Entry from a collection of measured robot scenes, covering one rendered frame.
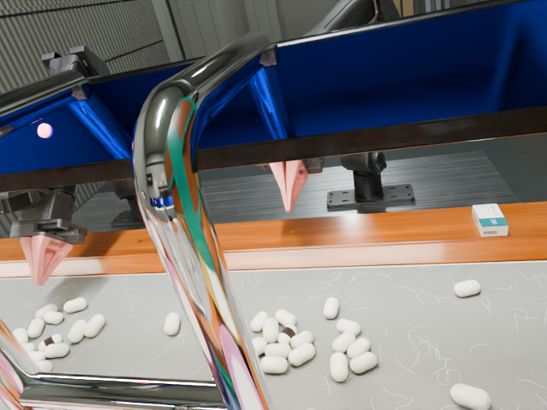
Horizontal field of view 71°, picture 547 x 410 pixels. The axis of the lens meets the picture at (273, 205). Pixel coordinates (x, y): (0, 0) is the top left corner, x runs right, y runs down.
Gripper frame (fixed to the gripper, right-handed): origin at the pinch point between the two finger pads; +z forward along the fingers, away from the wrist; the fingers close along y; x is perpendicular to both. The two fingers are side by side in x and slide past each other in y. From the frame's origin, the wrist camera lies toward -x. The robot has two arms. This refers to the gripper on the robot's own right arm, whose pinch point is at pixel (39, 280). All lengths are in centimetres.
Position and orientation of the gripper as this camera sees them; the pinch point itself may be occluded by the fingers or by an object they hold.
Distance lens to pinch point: 74.0
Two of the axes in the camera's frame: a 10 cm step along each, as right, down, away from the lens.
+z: -0.2, 9.4, -3.3
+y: 9.6, -0.8, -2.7
